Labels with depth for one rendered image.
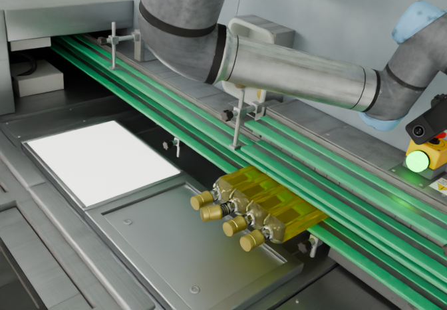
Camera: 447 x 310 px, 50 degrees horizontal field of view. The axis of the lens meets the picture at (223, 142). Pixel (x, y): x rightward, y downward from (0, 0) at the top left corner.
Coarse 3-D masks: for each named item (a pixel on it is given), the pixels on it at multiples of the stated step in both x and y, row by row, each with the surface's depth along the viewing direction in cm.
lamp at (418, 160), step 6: (420, 150) 102; (408, 156) 102; (414, 156) 101; (420, 156) 100; (426, 156) 101; (408, 162) 102; (414, 162) 101; (420, 162) 100; (426, 162) 100; (414, 168) 101; (420, 168) 101
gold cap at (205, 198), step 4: (204, 192) 114; (208, 192) 114; (192, 196) 113; (196, 196) 112; (200, 196) 112; (204, 196) 113; (208, 196) 113; (212, 196) 114; (192, 200) 113; (196, 200) 112; (200, 200) 112; (204, 200) 112; (208, 200) 113; (212, 200) 114; (192, 204) 113; (196, 204) 112; (200, 204) 112; (204, 204) 112; (208, 204) 114; (196, 208) 112
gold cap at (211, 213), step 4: (216, 204) 110; (200, 208) 110; (204, 208) 109; (208, 208) 109; (212, 208) 109; (216, 208) 109; (220, 208) 109; (200, 212) 110; (204, 212) 108; (208, 212) 108; (212, 212) 108; (216, 212) 109; (220, 212) 109; (204, 216) 108; (208, 216) 108; (212, 216) 108; (216, 216) 109; (220, 216) 109; (204, 220) 108; (208, 220) 109; (212, 220) 109
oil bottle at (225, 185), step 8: (248, 168) 124; (256, 168) 124; (224, 176) 119; (232, 176) 119; (240, 176) 120; (248, 176) 120; (256, 176) 121; (216, 184) 117; (224, 184) 116; (232, 184) 116; (240, 184) 117; (224, 192) 115; (224, 200) 116
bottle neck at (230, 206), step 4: (232, 200) 112; (220, 204) 112; (224, 204) 111; (228, 204) 111; (232, 204) 111; (224, 208) 110; (228, 208) 110; (232, 208) 111; (236, 208) 112; (224, 212) 110; (228, 212) 111; (232, 212) 112; (224, 216) 111
